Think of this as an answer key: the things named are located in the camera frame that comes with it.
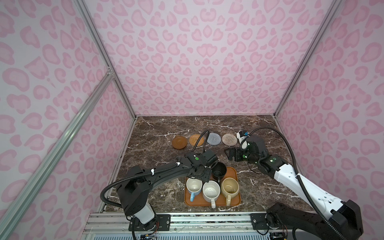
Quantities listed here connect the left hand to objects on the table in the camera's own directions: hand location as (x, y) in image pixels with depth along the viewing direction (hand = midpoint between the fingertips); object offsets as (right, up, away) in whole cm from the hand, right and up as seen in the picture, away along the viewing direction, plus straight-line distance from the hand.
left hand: (204, 173), depth 81 cm
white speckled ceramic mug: (+4, -10, +1) cm, 10 cm away
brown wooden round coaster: (-16, +15, +23) cm, 32 cm away
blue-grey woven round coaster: (+8, +17, +25) cm, 32 cm away
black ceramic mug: (+9, 0, +7) cm, 11 cm away
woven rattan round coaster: (-7, +17, +26) cm, 31 cm away
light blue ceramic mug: (-5, -8, +3) cm, 10 cm away
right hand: (+14, +14, -2) cm, 20 cm away
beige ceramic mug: (+14, -9, +2) cm, 17 cm away
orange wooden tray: (-3, -13, -3) cm, 14 cm away
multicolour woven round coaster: (+18, +17, +23) cm, 34 cm away
